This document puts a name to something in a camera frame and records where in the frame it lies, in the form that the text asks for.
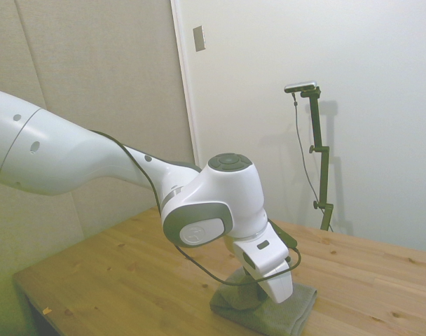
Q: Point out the white door frame trim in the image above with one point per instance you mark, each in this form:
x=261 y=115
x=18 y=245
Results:
x=185 y=77

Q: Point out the dark wrist-mounted camera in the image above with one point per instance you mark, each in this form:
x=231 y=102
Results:
x=286 y=238

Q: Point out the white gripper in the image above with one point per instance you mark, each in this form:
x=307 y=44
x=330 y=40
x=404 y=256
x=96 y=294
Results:
x=269 y=266

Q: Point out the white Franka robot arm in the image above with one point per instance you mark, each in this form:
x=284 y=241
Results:
x=213 y=199

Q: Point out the silver exterior camera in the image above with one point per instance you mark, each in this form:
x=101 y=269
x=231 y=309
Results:
x=300 y=86

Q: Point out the grey wall switch plate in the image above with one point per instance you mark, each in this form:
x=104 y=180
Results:
x=199 y=38

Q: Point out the dark green camera stand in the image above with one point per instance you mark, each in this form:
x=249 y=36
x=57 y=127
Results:
x=319 y=154

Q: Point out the small yellow tape scrap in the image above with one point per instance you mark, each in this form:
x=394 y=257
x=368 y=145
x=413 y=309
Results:
x=47 y=310

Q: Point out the grey terry towel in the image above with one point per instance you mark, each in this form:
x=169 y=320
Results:
x=286 y=308

